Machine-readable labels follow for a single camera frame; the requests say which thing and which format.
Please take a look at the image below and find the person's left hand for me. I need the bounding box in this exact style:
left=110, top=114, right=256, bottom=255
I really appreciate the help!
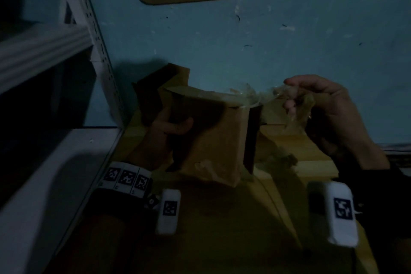
left=126, top=103, right=195, bottom=172

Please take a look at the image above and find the black wristband with markers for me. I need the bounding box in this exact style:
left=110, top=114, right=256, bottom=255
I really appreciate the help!
left=340, top=161, right=411, bottom=240
left=89, top=160, right=155, bottom=217

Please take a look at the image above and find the person's left forearm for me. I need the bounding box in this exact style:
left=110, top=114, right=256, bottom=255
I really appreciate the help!
left=45, top=216, right=155, bottom=274

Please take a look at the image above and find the black patterned strip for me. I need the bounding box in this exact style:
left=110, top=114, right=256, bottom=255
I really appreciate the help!
left=378, top=143, right=411, bottom=169

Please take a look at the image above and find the white metal shelf rack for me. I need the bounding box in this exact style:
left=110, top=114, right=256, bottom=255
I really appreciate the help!
left=0, top=0, right=125, bottom=274

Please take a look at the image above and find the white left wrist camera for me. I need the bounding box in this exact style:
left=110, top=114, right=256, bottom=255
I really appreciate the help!
left=143, top=188, right=183, bottom=236

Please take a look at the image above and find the person's right hand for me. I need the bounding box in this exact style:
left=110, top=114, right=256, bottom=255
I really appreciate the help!
left=282, top=74, right=391, bottom=171

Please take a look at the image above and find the black right wristband with markers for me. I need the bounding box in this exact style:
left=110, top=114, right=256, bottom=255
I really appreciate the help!
left=340, top=161, right=411, bottom=240

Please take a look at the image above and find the black left wristband with markers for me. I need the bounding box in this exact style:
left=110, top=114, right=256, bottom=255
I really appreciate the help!
left=89, top=160, right=155, bottom=217

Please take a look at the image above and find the person's right forearm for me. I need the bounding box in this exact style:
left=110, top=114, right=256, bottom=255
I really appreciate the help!
left=369, top=237, right=411, bottom=274

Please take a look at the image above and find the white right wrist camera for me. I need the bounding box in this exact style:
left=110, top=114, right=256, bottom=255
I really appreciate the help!
left=307, top=180, right=363, bottom=249

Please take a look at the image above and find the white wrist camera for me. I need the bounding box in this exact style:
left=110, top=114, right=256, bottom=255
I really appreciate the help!
left=307, top=180, right=363, bottom=249
left=143, top=188, right=183, bottom=236

